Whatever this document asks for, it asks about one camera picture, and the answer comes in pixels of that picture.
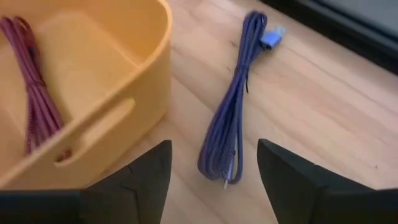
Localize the yellow plastic bin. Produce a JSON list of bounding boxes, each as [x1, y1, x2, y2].
[[0, 0, 174, 190]]

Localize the blue braided USB cable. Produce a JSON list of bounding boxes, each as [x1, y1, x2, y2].
[[197, 11, 287, 190]]

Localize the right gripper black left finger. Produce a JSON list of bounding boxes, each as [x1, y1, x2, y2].
[[0, 139, 173, 224]]

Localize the red braided USB cable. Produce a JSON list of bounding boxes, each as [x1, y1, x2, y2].
[[0, 15, 73, 162]]

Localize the black aluminium rig frame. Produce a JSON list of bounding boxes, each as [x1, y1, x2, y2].
[[261, 0, 398, 75]]

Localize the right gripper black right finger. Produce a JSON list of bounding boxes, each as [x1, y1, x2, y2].
[[256, 138, 398, 224]]

